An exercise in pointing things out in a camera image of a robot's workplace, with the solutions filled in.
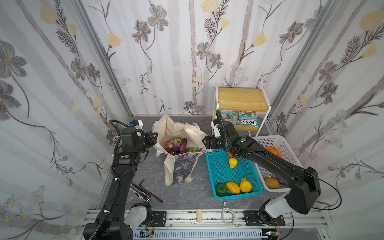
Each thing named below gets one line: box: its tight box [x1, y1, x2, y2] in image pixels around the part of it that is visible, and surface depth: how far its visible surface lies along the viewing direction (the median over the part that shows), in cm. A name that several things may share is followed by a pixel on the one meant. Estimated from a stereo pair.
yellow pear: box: [240, 178, 252, 193], surface depth 82 cm
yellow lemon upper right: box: [229, 157, 238, 169], surface depth 92 cm
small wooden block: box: [196, 208, 203, 223], surface depth 76 cm
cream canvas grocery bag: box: [152, 113, 212, 187], surface depth 84 cm
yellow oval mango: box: [226, 181, 241, 195], surface depth 82 cm
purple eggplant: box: [173, 138, 188, 153], surface depth 90 cm
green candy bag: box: [186, 147, 203, 153], surface depth 92 cm
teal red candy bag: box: [219, 110, 239, 126], surface depth 97 cm
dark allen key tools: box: [129, 178, 164, 203], surface depth 84 cm
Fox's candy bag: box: [234, 110, 260, 128], surface depth 97 cm
